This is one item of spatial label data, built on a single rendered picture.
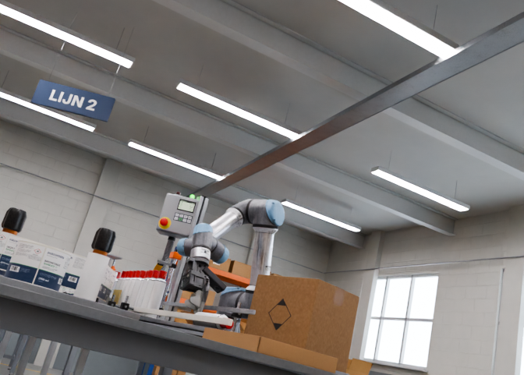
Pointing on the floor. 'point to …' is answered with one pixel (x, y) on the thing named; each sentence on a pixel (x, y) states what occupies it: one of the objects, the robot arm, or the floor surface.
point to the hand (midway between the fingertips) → (199, 313)
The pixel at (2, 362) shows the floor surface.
